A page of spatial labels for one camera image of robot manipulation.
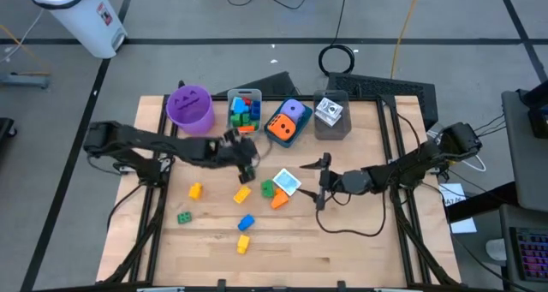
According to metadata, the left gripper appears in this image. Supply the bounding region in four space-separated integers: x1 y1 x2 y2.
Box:
211 128 260 185

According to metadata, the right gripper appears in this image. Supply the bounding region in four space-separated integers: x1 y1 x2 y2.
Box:
296 152 347 211

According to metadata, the yellow studded brick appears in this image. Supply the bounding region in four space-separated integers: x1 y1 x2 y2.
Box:
233 184 253 205

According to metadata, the blue patterned card box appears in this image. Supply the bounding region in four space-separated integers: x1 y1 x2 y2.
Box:
271 167 302 197

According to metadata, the orange plastic bin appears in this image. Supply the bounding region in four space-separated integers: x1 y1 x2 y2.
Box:
271 188 290 211

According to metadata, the orange foam die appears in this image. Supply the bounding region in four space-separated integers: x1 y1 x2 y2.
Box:
267 114 296 142

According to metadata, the purple foam die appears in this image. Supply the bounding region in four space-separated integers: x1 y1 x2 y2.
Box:
278 98 307 124

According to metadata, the blue arched toy brick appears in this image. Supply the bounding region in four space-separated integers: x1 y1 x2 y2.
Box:
237 213 256 232

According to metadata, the clear grey plastic bin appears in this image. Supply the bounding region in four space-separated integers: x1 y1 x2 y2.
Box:
313 89 352 141

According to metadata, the teal plastic bin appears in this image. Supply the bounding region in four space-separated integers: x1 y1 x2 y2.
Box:
264 98 313 149

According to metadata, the white plastic bin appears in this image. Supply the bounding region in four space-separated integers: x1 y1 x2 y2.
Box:
225 88 263 140

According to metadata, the purple pumpkin-face bucket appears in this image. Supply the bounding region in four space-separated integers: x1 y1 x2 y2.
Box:
165 80 217 135

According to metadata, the black flat panel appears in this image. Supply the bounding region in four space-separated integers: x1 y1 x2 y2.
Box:
216 71 301 97

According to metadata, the black perforated panel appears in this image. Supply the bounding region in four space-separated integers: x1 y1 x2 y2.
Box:
325 72 440 130

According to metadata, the white paper sheet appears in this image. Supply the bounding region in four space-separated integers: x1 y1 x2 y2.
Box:
449 217 478 235
438 182 468 208

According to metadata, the white computer mouse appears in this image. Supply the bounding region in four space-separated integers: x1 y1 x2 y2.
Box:
485 238 509 262

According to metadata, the grey desk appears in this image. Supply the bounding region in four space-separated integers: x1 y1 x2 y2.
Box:
483 204 548 292
500 88 548 212

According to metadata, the white pedal trash can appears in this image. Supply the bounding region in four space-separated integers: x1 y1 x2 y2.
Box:
29 0 128 60

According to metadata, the backlit keyboard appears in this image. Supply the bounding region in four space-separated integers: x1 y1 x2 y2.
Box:
509 226 548 283

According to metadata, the black desk device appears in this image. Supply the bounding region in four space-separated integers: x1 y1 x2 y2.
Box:
515 80 548 140

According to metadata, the grey stand base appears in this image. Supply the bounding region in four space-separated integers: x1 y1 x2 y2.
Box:
0 71 52 90

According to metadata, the black caster base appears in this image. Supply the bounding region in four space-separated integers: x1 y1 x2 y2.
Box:
0 116 19 150

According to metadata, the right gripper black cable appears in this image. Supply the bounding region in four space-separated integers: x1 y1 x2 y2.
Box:
315 188 388 237

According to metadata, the black aluminium table frame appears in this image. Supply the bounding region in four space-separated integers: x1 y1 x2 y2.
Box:
102 93 466 292

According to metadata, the black coiled cable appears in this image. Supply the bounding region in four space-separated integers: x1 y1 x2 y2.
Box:
317 0 356 77

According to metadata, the white looped floor cable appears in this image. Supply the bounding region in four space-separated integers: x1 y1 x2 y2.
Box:
427 128 488 173

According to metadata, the yellow hanging cable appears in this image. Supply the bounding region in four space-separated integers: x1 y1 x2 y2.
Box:
389 0 425 80

